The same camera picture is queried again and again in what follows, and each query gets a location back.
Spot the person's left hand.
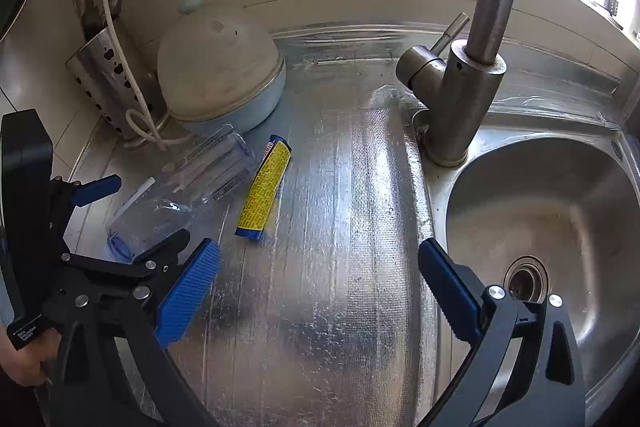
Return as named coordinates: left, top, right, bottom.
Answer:
left=0, top=323, right=62, bottom=388

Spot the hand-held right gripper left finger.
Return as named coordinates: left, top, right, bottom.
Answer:
left=42, top=238, right=221, bottom=427

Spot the yellow and blue tube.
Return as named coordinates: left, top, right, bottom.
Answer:
left=235, top=134, right=292, bottom=242

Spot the clear plastic cup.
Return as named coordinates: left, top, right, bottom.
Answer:
left=104, top=124, right=256, bottom=264

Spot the blue egg cooker with dome lid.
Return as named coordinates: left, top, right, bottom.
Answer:
left=157, top=0, right=287, bottom=136

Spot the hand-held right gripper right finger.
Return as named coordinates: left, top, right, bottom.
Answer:
left=417, top=237, right=587, bottom=427

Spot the stainless steel faucet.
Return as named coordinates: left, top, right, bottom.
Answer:
left=396, top=0, right=526, bottom=168

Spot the white power cord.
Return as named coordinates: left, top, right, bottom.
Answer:
left=87, top=0, right=188, bottom=151

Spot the stainless steel sink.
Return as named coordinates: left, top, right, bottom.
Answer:
left=422, top=107, right=640, bottom=427

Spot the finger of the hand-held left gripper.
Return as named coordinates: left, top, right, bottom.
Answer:
left=59, top=229, right=192, bottom=289
left=51, top=175, right=122, bottom=230

